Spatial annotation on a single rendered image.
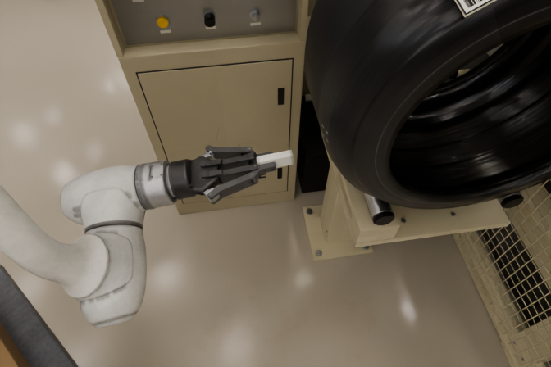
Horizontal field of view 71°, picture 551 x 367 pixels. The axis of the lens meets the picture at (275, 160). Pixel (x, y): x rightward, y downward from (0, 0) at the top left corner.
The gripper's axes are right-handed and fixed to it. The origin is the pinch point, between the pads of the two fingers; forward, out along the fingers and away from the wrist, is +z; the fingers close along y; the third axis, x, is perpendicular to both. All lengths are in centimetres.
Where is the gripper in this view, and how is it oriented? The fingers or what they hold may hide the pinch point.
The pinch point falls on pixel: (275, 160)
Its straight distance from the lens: 75.4
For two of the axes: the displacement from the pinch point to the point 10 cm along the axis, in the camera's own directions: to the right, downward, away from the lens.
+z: 9.8, -2.0, -0.2
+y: -1.4, -7.8, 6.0
